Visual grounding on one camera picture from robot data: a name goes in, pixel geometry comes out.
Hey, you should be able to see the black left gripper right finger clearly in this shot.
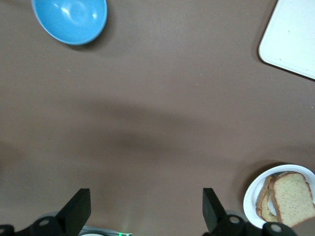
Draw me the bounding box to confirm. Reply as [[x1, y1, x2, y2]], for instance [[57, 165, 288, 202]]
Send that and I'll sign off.
[[202, 188, 298, 236]]

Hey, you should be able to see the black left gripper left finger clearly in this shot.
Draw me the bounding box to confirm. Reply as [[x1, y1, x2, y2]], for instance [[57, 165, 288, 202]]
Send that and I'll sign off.
[[0, 188, 91, 236]]

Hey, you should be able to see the white round plate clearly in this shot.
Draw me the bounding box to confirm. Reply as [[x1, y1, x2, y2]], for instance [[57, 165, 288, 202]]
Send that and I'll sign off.
[[243, 164, 315, 230]]

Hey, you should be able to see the cream bear print tray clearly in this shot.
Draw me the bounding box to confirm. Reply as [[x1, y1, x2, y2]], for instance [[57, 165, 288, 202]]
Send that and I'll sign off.
[[258, 0, 315, 81]]

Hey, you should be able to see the blue bowl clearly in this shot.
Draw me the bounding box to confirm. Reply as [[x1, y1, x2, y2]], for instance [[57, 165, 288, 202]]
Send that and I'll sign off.
[[31, 0, 108, 46]]

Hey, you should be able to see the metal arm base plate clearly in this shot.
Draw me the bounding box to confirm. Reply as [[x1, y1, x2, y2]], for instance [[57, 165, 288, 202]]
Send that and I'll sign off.
[[80, 225, 135, 236]]

